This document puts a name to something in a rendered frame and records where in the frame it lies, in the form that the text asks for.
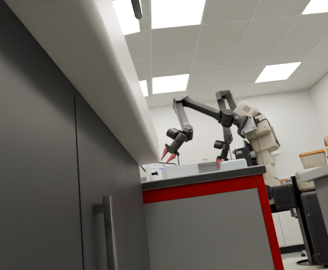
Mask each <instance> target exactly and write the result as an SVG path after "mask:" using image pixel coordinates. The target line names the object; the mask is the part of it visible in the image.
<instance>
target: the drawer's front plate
mask: <svg viewBox="0 0 328 270"><path fill-rule="evenodd" d="M145 170H146V179H147V181H151V179H152V180H154V175H152V171H151V169H150V168H149V166H147V167H145ZM150 177H151V179H150Z"/></svg>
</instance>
